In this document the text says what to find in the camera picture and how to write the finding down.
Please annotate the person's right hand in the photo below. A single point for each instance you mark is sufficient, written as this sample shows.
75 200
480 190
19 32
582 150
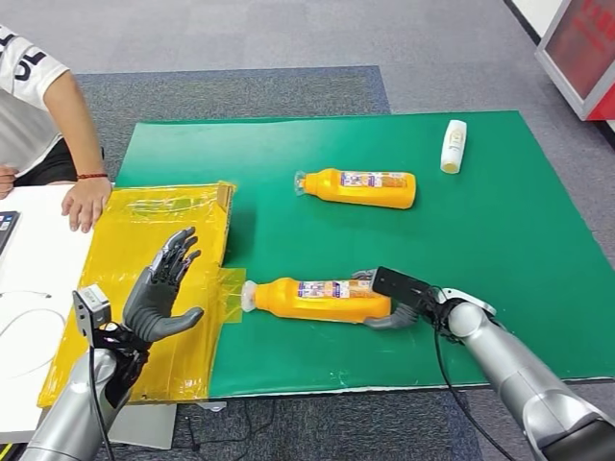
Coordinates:
5 181

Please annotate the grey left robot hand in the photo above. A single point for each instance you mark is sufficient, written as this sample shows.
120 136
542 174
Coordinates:
153 305

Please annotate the person's left hand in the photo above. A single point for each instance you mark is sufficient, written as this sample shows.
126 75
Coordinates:
86 203

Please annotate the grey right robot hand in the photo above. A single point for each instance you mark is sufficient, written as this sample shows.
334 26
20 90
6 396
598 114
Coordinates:
394 318

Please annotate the orange bottle with printed label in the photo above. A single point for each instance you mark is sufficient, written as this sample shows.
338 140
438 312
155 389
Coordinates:
360 194
312 305

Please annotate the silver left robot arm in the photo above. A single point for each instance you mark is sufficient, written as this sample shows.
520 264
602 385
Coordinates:
72 420

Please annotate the person's left forearm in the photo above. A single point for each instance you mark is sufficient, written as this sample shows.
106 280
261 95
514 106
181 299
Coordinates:
86 149

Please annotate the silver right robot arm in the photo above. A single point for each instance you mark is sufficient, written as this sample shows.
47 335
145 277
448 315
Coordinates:
505 363

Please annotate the small white bottle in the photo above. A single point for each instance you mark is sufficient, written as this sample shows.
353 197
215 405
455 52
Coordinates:
453 146

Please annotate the black electronic device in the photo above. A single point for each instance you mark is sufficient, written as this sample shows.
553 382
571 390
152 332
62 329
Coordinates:
7 229

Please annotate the person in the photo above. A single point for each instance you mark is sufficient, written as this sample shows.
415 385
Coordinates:
24 127

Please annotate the yellow film-wrapped flat box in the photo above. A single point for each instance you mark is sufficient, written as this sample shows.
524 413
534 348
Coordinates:
134 216

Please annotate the white table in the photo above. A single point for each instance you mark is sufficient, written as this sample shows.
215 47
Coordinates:
29 254

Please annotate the green mat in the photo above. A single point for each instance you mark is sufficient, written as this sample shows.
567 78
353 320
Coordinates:
480 254

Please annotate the red white display cabinet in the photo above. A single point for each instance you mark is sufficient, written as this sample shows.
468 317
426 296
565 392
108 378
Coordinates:
576 51

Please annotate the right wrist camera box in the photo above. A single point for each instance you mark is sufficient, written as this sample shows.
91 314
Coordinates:
399 287

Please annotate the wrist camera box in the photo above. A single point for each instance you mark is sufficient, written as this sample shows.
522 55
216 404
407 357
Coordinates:
91 308
399 287

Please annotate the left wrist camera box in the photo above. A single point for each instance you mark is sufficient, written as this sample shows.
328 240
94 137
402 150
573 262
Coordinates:
91 308

